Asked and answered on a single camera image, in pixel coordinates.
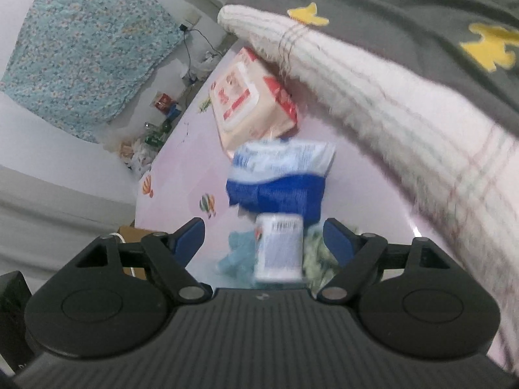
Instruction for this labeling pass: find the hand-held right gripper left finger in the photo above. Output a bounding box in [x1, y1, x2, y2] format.
[75, 217, 212, 304]

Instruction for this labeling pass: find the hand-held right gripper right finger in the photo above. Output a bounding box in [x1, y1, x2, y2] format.
[316, 217, 452, 304]

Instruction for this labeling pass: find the green and white cloth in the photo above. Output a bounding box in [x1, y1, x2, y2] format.
[302, 225, 345, 282]

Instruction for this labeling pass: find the white plastic bag blue print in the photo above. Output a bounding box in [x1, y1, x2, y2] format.
[226, 140, 337, 224]

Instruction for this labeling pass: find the heap of crumpled wrappers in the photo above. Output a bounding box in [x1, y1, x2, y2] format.
[117, 89, 183, 171]

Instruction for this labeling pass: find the red and peach wet wipes pack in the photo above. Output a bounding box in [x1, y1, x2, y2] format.
[209, 46, 300, 160]

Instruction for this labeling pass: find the white plaid fuzzy blanket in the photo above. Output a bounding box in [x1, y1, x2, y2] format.
[218, 4, 519, 373]

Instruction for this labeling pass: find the black carton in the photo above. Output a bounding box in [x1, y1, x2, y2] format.
[0, 271, 35, 377]

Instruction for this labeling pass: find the teal floral curtain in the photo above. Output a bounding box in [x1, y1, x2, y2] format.
[0, 0, 185, 143]

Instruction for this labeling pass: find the grey bedding with yellow prints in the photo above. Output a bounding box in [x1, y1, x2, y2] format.
[229, 0, 519, 102]

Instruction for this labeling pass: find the white cable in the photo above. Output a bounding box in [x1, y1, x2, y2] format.
[107, 233, 139, 280]

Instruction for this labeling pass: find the black cable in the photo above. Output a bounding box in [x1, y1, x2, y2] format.
[178, 23, 223, 86]

